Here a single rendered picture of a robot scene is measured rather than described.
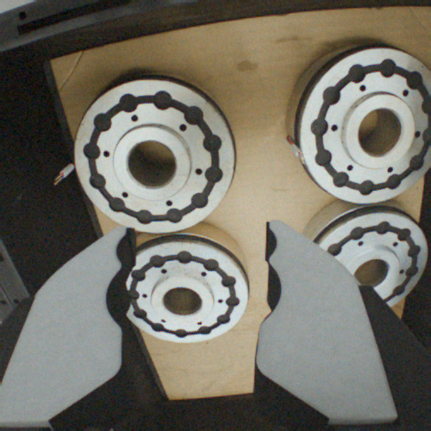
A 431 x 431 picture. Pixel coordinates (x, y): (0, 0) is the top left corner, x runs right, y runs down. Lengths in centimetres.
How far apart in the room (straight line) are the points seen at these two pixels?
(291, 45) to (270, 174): 9
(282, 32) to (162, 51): 8
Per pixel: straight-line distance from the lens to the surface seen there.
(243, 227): 27
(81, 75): 25
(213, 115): 20
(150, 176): 23
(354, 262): 26
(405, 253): 28
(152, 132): 20
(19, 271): 19
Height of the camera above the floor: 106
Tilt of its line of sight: 63 degrees down
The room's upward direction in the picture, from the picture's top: 179 degrees clockwise
